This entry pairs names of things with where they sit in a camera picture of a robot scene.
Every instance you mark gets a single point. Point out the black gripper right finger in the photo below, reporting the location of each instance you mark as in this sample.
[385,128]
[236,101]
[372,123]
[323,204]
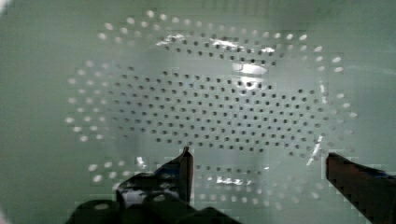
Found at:
[371,191]

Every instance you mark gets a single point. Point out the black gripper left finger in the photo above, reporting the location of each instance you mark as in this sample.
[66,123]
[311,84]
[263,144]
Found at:
[174,177]

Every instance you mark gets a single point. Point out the pale green strainer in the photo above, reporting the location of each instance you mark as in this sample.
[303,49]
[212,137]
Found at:
[260,91]

